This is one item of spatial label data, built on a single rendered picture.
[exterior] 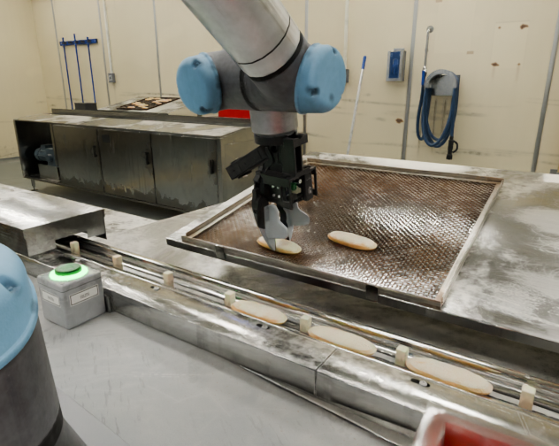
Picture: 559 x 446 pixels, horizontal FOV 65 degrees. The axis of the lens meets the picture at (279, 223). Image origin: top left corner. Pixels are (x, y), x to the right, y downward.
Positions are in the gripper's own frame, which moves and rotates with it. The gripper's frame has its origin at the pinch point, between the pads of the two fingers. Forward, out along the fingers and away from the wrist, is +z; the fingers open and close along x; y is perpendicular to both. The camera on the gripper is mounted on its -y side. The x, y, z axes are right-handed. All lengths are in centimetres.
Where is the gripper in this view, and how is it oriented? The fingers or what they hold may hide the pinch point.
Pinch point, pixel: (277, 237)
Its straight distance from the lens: 81.3
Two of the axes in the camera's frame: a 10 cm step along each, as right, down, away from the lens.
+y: 7.5, 2.2, -6.2
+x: 6.5, -3.9, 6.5
